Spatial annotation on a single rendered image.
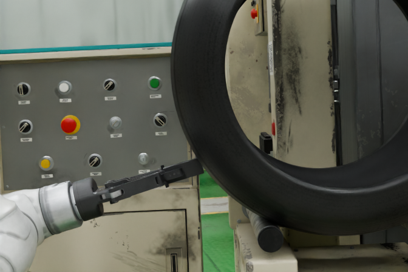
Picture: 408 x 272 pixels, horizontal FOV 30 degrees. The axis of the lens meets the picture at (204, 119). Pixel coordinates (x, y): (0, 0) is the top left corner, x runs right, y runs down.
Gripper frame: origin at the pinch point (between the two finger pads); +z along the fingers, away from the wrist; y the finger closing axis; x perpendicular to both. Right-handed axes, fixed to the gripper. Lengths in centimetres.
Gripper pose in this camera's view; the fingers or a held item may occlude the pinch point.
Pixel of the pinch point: (183, 170)
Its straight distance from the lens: 140.2
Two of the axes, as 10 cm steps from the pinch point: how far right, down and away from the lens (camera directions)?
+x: 2.9, 9.6, 0.5
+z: 9.6, -2.9, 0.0
